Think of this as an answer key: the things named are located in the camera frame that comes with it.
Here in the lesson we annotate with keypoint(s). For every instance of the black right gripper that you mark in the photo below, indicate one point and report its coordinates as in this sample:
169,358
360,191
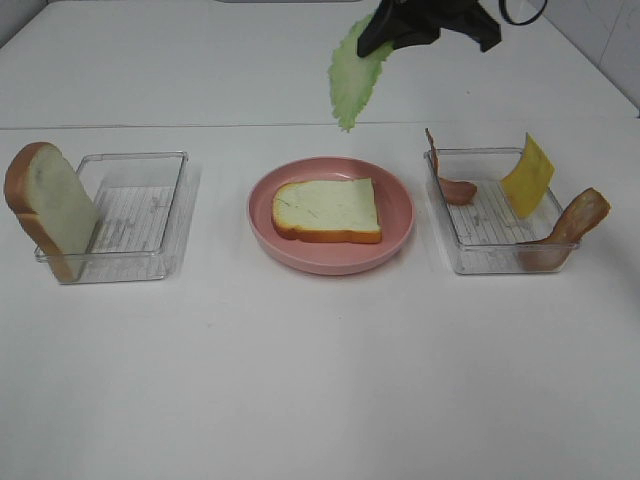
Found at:
425,20

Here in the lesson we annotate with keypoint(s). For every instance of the green lettuce leaf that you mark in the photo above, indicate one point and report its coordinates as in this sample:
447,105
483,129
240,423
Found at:
352,78

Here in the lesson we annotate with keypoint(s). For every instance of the curled bacon strip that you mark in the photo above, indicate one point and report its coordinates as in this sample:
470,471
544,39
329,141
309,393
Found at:
458,193

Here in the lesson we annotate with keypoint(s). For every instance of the white bread slice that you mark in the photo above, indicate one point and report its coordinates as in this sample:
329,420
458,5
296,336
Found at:
327,211

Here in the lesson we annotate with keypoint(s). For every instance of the yellow cheese slice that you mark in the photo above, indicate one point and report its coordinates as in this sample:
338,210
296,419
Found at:
525,185

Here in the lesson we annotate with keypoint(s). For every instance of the long bacon strip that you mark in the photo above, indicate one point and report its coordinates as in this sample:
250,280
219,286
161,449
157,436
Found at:
567,227

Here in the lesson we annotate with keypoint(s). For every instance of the pink round plate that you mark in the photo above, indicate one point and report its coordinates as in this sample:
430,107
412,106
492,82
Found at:
396,213

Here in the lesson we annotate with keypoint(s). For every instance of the clear right ingredient tray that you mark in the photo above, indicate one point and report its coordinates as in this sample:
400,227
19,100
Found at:
486,236

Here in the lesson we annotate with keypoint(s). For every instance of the clear left bread tray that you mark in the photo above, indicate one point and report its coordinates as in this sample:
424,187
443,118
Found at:
145,202

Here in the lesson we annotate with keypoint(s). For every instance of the leaning bread slice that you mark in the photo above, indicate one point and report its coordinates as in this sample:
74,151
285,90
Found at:
51,204

